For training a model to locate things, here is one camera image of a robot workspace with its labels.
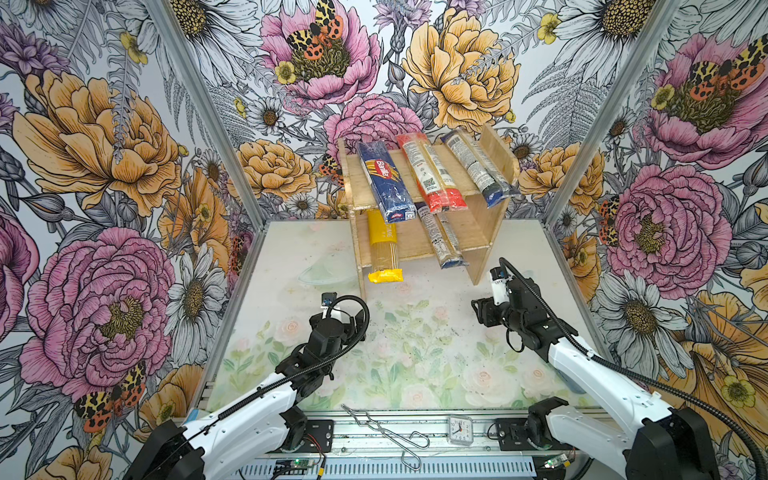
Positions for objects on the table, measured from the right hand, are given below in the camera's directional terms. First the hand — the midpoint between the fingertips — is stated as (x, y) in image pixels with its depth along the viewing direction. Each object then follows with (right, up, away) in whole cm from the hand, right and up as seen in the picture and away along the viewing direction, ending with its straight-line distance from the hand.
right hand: (482, 310), depth 85 cm
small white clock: (-9, -27, -10) cm, 30 cm away
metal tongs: (-19, -30, -10) cm, 37 cm away
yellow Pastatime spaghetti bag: (-27, +17, -3) cm, 32 cm away
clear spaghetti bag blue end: (-11, +20, 0) cm, 23 cm away
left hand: (-38, -2, 0) cm, 38 cm away
